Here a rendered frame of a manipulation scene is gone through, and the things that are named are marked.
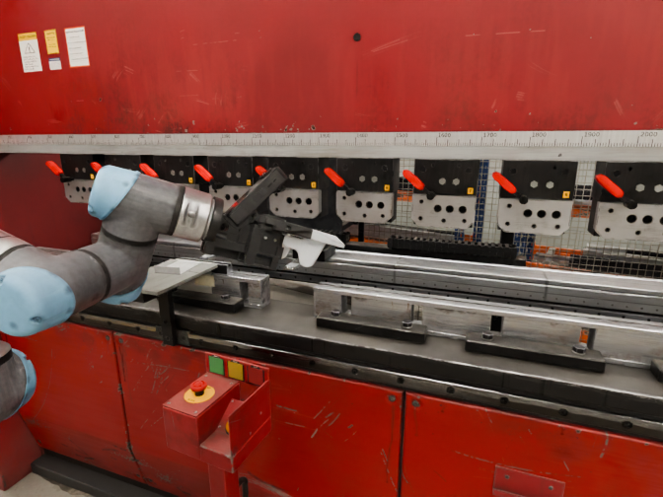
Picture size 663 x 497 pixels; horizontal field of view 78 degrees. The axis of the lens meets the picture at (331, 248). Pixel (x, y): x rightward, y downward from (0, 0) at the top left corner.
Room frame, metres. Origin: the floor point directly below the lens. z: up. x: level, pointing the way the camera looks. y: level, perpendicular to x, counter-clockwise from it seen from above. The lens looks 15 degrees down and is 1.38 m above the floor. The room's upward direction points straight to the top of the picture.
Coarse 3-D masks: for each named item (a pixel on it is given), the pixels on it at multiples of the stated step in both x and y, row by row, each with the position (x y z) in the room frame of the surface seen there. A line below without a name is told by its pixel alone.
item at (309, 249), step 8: (320, 232) 0.61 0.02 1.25; (288, 240) 0.61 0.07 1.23; (296, 240) 0.61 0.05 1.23; (304, 240) 0.61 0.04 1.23; (312, 240) 0.60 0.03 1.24; (320, 240) 0.60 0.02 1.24; (328, 240) 0.60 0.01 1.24; (336, 240) 0.61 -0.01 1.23; (296, 248) 0.61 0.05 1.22; (304, 248) 0.60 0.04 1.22; (312, 248) 0.60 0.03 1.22; (320, 248) 0.60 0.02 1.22; (304, 256) 0.60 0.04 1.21; (312, 256) 0.60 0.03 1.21; (304, 264) 0.60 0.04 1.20; (312, 264) 0.60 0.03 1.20
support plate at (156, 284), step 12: (168, 264) 1.24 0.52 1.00; (204, 264) 1.24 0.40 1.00; (216, 264) 1.24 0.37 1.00; (156, 276) 1.13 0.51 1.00; (168, 276) 1.13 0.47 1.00; (180, 276) 1.13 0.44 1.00; (192, 276) 1.13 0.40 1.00; (144, 288) 1.03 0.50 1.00; (156, 288) 1.03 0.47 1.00; (168, 288) 1.04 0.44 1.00
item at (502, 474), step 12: (504, 468) 0.81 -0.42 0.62; (504, 480) 0.81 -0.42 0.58; (516, 480) 0.80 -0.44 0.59; (528, 480) 0.80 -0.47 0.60; (540, 480) 0.79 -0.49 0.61; (552, 480) 0.78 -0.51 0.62; (504, 492) 0.80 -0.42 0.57; (516, 492) 0.80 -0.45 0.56; (528, 492) 0.79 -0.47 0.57; (540, 492) 0.79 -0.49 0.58; (552, 492) 0.78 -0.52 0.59
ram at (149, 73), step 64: (0, 0) 1.48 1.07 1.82; (64, 0) 1.38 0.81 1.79; (128, 0) 1.30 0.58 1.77; (192, 0) 1.22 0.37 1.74; (256, 0) 1.16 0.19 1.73; (320, 0) 1.10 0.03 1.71; (384, 0) 1.04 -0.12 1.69; (448, 0) 0.99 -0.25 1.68; (512, 0) 0.95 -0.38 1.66; (576, 0) 0.91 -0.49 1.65; (640, 0) 0.87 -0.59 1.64; (0, 64) 1.50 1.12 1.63; (64, 64) 1.40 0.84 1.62; (128, 64) 1.31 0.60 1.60; (192, 64) 1.23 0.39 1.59; (256, 64) 1.16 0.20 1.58; (320, 64) 1.10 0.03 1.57; (384, 64) 1.04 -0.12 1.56; (448, 64) 0.99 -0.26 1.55; (512, 64) 0.95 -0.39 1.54; (576, 64) 0.90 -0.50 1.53; (640, 64) 0.87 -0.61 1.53; (0, 128) 1.52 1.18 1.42; (64, 128) 1.41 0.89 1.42; (128, 128) 1.32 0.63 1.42; (192, 128) 1.24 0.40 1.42; (256, 128) 1.16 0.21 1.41; (320, 128) 1.10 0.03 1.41; (384, 128) 1.04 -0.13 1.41; (448, 128) 0.99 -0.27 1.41; (512, 128) 0.94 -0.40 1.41; (576, 128) 0.90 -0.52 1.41; (640, 128) 0.86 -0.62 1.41
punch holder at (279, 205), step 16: (272, 160) 1.14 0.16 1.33; (288, 160) 1.13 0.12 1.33; (304, 160) 1.11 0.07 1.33; (320, 160) 1.11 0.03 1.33; (288, 176) 1.13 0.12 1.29; (304, 176) 1.11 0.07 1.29; (320, 176) 1.11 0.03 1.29; (288, 192) 1.13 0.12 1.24; (304, 192) 1.11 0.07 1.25; (320, 192) 1.11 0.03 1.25; (272, 208) 1.14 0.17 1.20; (288, 208) 1.13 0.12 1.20; (304, 208) 1.11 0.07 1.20; (320, 208) 1.11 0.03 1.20
